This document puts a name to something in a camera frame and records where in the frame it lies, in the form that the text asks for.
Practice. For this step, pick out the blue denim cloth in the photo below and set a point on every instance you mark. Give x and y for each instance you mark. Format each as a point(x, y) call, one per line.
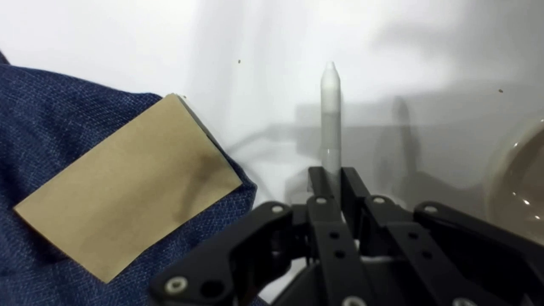
point(38, 140)

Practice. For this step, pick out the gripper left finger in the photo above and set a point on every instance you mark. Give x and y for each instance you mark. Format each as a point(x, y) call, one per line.
point(335, 238)

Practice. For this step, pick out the white pen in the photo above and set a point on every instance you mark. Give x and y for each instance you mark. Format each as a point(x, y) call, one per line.
point(330, 123)

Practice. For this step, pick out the tan leather patch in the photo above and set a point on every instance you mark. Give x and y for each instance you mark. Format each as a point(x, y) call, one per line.
point(127, 187)

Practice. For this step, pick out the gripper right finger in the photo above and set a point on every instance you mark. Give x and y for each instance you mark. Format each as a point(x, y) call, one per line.
point(408, 242)

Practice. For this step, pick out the clear glass bowl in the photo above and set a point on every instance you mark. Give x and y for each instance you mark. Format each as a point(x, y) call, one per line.
point(516, 182)

